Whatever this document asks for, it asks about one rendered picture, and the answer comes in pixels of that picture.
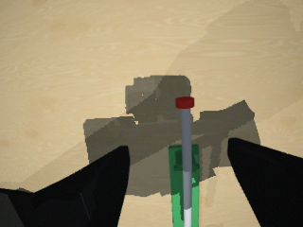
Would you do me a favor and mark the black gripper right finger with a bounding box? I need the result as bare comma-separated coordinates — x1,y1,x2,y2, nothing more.
227,137,303,227

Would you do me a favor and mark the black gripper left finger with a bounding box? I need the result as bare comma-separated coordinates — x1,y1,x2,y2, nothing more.
0,147,130,227

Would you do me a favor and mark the grey pin with red head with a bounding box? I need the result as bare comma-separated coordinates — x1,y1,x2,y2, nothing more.
175,96,194,227

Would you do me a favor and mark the green u-shaped rack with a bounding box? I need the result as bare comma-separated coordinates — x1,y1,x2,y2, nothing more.
168,144,200,227

